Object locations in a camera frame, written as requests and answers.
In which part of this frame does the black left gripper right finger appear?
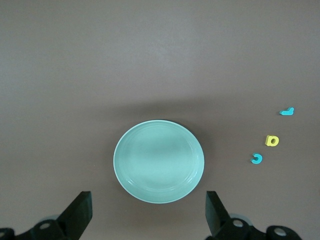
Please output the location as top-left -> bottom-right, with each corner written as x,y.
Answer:
204,190 -> 301,240

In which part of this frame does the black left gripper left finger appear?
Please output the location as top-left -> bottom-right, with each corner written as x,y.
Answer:
0,190 -> 93,240

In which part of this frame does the teal foam letter c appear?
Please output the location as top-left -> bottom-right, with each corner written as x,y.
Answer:
250,152 -> 263,165

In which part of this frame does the yellow foam letter a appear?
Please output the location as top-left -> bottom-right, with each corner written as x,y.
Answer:
265,134 -> 280,147

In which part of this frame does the green round plate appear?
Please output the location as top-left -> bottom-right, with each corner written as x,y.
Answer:
113,119 -> 205,205

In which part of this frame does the brown table cover sheet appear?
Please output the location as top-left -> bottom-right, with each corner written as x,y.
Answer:
0,0 -> 320,240

